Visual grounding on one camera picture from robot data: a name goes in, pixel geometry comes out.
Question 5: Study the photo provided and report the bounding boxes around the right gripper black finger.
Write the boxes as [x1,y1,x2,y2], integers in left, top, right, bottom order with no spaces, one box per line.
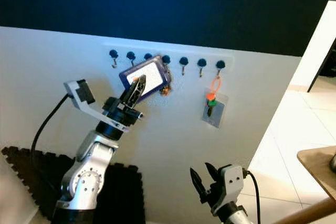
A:
[204,162,223,185]
[190,168,212,205]

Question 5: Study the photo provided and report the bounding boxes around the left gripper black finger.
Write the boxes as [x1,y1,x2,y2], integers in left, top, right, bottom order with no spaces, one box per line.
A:
[125,75,147,104]

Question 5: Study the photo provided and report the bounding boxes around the dark card holder white card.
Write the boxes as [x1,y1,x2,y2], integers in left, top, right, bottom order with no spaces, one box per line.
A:
[118,55,172,99]

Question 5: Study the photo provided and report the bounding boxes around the clear card holder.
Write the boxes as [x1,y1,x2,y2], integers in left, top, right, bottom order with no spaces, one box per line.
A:
[200,91,229,129]

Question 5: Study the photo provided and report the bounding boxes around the green head key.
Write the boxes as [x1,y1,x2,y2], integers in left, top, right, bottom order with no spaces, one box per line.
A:
[206,100,216,119]

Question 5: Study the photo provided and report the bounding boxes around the wooden table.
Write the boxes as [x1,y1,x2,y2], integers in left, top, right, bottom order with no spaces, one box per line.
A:
[273,146,336,224]

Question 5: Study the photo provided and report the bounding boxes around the black foam puzzle mat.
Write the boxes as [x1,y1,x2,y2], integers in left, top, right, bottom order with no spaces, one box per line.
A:
[2,146,145,224]

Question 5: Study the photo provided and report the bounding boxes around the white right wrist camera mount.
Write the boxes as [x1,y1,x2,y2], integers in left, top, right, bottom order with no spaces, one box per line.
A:
[218,164,248,215]

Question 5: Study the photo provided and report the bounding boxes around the orange loop strap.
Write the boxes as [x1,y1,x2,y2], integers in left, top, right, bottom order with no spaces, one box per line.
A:
[206,76,223,102]

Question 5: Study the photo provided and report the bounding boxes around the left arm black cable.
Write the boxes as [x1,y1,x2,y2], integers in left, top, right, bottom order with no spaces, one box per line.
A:
[29,93,72,195]

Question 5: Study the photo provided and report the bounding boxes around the black doorway frame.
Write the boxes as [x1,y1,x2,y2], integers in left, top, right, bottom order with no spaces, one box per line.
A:
[307,39,336,94]

